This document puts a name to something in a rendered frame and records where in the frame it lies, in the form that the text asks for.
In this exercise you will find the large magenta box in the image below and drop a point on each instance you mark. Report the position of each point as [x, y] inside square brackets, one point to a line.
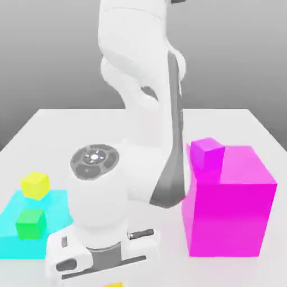
[231, 219]

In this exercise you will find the small yellow cube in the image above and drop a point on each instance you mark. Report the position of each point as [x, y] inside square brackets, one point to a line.
[35, 185]

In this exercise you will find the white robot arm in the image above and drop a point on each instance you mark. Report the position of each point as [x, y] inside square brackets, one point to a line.
[132, 67]

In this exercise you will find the large cyan box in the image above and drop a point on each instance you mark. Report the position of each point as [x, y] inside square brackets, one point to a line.
[56, 206]

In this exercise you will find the small green cube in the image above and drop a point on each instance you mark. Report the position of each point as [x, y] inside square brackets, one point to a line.
[30, 225]

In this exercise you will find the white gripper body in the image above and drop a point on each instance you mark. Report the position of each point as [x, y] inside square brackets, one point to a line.
[134, 272]

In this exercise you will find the small orange cube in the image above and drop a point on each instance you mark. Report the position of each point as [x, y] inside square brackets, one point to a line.
[113, 285]

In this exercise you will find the small magenta cube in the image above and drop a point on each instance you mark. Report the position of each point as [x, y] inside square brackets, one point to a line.
[205, 154]

